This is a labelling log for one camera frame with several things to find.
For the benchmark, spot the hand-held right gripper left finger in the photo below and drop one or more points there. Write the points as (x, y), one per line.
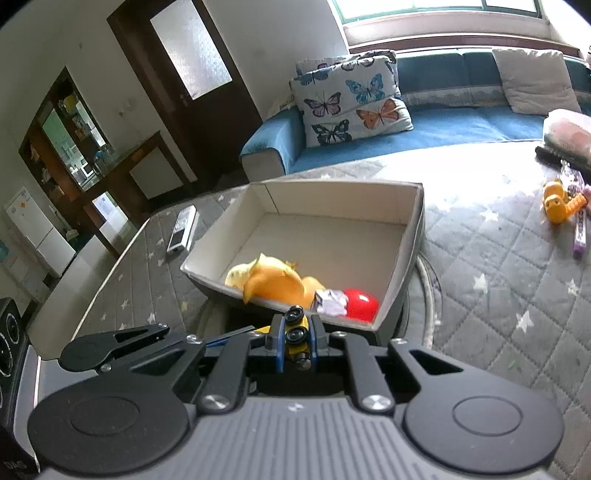
(277, 344)

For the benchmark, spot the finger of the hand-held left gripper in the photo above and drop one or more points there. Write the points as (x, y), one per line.
(92, 353)

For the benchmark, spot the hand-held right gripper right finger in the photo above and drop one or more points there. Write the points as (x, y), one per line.
(314, 344)

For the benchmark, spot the yellow toy truck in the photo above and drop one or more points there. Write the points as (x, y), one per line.
(295, 334)

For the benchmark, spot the small pink toy car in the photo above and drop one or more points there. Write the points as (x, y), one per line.
(330, 302)

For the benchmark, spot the red plastic ball toy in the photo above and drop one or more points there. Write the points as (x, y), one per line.
(362, 304)

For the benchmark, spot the orange rubber duck toy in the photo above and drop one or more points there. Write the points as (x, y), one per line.
(272, 281)

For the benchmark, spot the yellow chick plush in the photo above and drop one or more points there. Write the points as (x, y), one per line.
(236, 275)

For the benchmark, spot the grey cardboard box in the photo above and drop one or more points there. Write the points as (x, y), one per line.
(323, 240)

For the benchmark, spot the white fridge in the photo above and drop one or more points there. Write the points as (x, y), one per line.
(41, 235)

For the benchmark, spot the white remote control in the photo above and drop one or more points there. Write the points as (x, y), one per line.
(181, 230)

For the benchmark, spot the dark wooden sideboard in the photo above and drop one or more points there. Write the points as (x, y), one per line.
(115, 177)

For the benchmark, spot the wooden display cabinet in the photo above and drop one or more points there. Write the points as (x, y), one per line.
(46, 138)

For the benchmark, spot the dark wooden door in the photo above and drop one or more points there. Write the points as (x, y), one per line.
(217, 115)

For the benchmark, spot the large butterfly print pillow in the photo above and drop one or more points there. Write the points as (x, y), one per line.
(341, 92)

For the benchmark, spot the blue sofa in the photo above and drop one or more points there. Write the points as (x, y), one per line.
(461, 124)

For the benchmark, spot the small orange duck toy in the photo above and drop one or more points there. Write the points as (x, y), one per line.
(556, 203)

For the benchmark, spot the orange screw toy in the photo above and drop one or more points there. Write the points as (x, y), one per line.
(576, 203)

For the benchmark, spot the translucent purple toy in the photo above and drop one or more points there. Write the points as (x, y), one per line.
(572, 177)

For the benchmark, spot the pink white plastic bag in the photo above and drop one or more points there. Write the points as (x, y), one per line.
(570, 131)

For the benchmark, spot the white pillow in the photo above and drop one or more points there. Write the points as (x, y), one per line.
(535, 78)

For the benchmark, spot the window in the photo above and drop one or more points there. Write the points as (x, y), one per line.
(415, 7)

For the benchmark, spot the wall switch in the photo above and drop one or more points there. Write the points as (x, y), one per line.
(123, 110)

